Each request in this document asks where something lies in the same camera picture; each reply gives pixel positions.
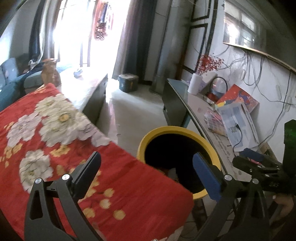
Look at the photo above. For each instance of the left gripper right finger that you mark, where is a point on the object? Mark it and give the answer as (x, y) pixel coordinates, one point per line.
(250, 222)

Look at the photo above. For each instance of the dark right curtain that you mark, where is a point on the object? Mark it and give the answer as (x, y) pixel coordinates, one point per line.
(135, 39)

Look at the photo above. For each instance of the person right hand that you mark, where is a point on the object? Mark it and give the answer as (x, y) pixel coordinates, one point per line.
(285, 204)

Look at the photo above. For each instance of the white paper towel roll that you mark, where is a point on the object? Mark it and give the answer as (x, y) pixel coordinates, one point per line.
(194, 84)

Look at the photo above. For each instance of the wall mounted television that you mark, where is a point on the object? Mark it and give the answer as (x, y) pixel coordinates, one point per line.
(261, 27)

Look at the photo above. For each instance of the red picture book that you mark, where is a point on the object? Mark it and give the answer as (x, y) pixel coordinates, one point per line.
(236, 94)

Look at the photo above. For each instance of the hanging laundry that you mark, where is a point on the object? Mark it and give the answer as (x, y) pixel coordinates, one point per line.
(103, 20)

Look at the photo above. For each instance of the white printed paper sheet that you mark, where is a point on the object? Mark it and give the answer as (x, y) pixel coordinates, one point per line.
(239, 126)

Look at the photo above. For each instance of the blue sectional sofa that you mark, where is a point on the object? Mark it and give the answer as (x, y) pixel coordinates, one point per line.
(18, 79)

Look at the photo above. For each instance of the small blue item on table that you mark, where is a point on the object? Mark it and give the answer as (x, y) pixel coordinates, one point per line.
(77, 73)

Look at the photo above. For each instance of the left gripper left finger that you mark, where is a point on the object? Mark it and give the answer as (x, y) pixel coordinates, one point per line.
(42, 221)

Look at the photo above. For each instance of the dark blue left curtain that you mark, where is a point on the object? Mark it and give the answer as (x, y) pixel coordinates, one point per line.
(34, 43)

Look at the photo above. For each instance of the blue storage box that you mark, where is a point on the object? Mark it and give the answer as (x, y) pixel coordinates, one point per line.
(128, 82)

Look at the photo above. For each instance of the wooden coffee table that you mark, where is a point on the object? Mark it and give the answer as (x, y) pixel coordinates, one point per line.
(77, 98)

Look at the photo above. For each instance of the yellow rim trash bin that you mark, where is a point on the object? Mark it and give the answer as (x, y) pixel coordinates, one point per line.
(173, 147)

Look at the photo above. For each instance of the red floral blanket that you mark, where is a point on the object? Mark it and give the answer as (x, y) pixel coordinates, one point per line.
(127, 199)

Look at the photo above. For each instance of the colour swatch card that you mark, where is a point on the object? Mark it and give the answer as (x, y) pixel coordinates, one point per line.
(214, 122)

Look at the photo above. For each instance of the grey standing air conditioner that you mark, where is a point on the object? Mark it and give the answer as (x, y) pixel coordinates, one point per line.
(173, 44)

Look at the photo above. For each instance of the glass tv console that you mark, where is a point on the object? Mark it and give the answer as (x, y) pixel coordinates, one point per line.
(186, 110)

